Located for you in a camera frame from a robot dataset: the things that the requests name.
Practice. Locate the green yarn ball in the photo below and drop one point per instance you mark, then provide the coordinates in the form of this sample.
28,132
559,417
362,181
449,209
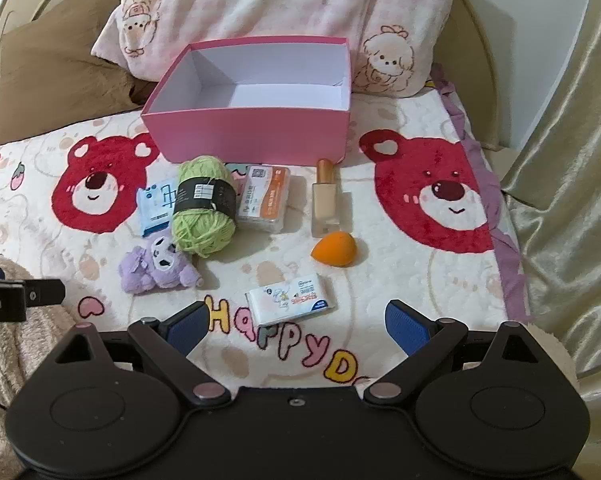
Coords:
200,230

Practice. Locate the gold satin cloth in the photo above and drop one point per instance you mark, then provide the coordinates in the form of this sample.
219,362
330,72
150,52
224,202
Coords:
570,160

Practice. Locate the white tissue pack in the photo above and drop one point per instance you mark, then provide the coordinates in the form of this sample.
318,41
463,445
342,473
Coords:
290,300

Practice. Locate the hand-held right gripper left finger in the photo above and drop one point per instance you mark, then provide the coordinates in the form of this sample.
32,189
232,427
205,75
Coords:
188,330

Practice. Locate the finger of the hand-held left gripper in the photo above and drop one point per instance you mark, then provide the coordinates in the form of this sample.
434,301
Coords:
45,292

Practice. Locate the pink cardboard box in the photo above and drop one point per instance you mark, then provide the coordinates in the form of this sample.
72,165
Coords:
245,135

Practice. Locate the printed bear blanket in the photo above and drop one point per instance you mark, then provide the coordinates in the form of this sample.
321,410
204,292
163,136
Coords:
405,270

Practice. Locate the blue tissue pack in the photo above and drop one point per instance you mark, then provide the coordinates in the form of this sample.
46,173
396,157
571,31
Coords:
155,210

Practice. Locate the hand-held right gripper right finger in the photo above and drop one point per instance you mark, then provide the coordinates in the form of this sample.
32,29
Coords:
405,330

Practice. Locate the orange makeup sponge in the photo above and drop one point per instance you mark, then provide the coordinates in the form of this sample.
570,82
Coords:
333,249

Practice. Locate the purple plush toy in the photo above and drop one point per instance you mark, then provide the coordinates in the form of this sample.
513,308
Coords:
160,267

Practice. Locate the beige foundation bottle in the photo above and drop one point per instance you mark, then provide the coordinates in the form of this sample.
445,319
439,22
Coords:
325,205

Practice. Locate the clear cotton swab box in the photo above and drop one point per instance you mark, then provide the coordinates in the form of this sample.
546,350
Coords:
265,200

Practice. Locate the beige fluffy blanket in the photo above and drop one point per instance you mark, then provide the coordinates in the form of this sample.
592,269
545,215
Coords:
10,360

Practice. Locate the brown pillow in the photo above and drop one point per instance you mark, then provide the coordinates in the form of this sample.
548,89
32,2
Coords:
45,70

